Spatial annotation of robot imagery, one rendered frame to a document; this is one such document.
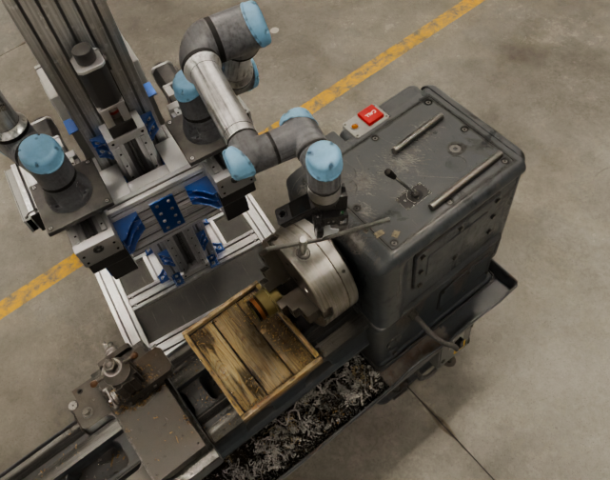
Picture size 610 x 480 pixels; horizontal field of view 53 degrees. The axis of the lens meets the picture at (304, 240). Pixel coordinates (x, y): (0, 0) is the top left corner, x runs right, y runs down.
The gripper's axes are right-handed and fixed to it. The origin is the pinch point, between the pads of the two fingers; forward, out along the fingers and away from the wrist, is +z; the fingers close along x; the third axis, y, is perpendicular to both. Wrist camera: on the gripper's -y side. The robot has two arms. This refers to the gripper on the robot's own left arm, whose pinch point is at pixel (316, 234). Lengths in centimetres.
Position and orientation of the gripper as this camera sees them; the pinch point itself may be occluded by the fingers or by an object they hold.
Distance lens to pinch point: 157.8
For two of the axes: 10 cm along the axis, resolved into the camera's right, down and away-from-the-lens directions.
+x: -1.9, -8.7, 4.5
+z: 0.3, 4.5, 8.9
